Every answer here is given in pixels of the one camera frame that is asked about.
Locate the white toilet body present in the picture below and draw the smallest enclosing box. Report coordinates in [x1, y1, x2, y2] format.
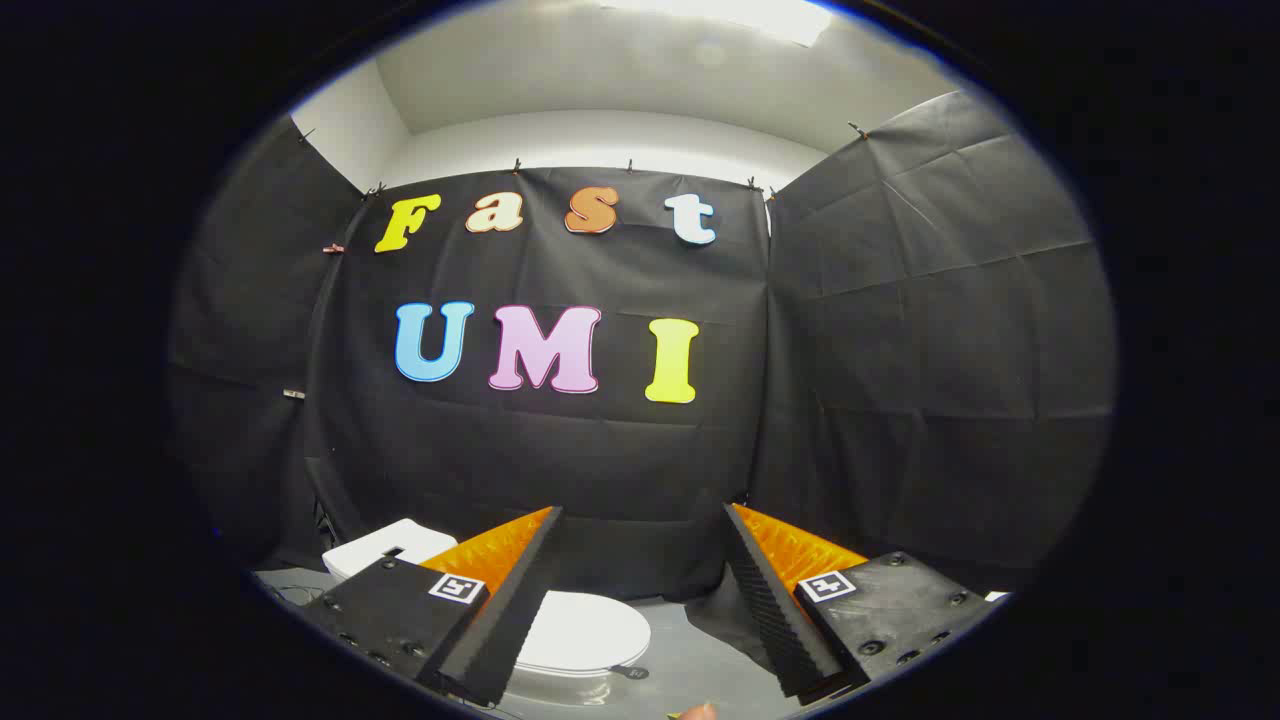
[322, 518, 646, 706]

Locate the white toilet lid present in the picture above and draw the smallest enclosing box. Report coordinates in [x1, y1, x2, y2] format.
[513, 590, 652, 679]

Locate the black backdrop cloth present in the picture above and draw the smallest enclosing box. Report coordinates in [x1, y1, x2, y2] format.
[168, 90, 1116, 603]

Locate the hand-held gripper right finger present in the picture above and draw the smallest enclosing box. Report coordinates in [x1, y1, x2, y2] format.
[723, 502, 993, 706]

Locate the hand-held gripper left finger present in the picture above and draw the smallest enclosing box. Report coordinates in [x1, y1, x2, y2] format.
[300, 505, 564, 707]

